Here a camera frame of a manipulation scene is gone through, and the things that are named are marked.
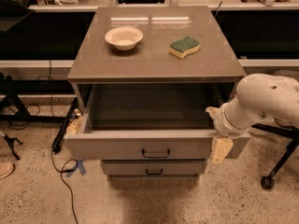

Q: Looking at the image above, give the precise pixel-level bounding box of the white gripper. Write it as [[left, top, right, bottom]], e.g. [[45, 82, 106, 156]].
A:
[[206, 102, 251, 164]]

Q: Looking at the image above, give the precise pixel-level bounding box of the black power strip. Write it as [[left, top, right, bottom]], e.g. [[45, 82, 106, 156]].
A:
[[51, 99, 78, 153]]

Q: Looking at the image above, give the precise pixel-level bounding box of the black table leg frame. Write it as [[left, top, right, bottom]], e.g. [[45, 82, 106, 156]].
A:
[[0, 72, 66, 125]]

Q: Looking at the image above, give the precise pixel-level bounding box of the black office chair base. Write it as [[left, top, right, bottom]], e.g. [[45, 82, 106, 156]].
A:
[[250, 123, 299, 191]]

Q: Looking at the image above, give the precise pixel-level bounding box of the blue tape cross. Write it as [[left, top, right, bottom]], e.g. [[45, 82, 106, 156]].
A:
[[65, 160, 87, 177]]

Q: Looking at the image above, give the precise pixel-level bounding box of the black floor cable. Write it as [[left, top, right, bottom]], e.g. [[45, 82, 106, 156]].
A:
[[50, 149, 79, 224]]

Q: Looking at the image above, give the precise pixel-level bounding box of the white bowl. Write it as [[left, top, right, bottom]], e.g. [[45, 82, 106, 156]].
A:
[[105, 26, 143, 50]]

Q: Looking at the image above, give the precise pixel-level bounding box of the grey drawer cabinet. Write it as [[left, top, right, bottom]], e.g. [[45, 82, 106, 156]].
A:
[[66, 6, 248, 182]]

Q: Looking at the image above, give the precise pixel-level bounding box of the green yellow sponge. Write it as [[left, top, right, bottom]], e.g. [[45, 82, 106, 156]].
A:
[[168, 36, 200, 60]]

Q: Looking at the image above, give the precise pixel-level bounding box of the grey drawer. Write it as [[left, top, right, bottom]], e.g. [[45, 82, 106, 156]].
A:
[[64, 84, 251, 161], [101, 160, 207, 176]]

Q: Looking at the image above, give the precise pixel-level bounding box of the grey bottom drawer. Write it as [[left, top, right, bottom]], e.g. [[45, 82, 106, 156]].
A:
[[101, 160, 207, 176]]

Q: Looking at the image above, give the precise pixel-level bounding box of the grey top drawer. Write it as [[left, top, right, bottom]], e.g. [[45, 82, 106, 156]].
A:
[[64, 84, 251, 161]]

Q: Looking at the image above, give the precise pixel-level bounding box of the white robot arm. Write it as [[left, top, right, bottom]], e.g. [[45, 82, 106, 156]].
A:
[[206, 74, 299, 164]]

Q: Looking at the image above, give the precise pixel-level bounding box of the black tripod stand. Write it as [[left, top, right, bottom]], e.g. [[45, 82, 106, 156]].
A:
[[0, 131, 22, 161]]

